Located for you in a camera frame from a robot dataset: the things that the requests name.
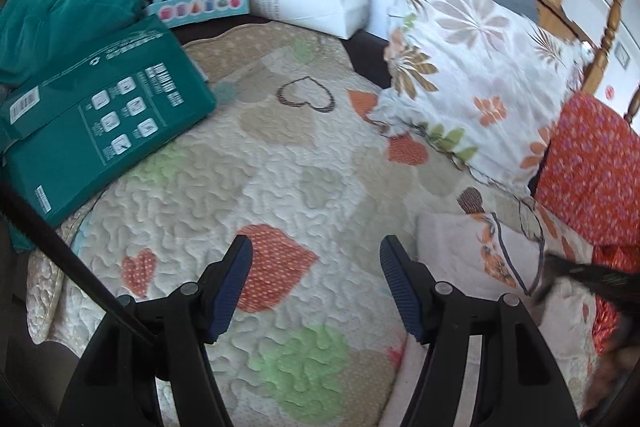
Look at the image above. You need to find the quilted heart-print blanket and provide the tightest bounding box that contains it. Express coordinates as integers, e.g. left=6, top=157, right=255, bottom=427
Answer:
left=25, top=24, right=601, bottom=427

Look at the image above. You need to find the light blue dotted box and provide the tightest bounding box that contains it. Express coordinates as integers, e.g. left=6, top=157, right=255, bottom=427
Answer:
left=145, top=0, right=251, bottom=30

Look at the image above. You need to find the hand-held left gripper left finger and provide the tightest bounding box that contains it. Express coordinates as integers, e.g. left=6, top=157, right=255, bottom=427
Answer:
left=59, top=236, right=254, bottom=427

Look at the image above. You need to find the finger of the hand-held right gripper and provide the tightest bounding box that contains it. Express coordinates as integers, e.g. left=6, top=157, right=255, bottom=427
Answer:
left=542, top=254, right=640, bottom=305

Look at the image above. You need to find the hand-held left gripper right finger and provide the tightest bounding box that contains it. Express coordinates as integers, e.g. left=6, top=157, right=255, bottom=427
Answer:
left=379, top=235, right=582, bottom=427

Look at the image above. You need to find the green cardboard box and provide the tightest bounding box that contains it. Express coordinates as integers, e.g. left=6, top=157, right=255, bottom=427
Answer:
left=0, top=14, right=218, bottom=229

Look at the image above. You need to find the white floral pillow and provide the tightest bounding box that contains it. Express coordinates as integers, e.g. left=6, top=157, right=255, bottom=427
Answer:
left=367, top=0, right=597, bottom=198

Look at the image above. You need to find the black strap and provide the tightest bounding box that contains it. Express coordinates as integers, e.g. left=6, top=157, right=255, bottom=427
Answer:
left=0, top=184, right=158, bottom=349

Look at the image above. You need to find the red patterned pillow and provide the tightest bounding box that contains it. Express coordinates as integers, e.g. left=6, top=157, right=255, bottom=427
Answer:
left=531, top=93, right=640, bottom=358

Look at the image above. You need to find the teal cloth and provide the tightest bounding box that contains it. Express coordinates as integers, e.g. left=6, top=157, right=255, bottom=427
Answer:
left=0, top=0, right=149, bottom=88

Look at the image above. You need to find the white floral small garment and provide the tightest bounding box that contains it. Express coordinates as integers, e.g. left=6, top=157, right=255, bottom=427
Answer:
left=391, top=212, right=603, bottom=423

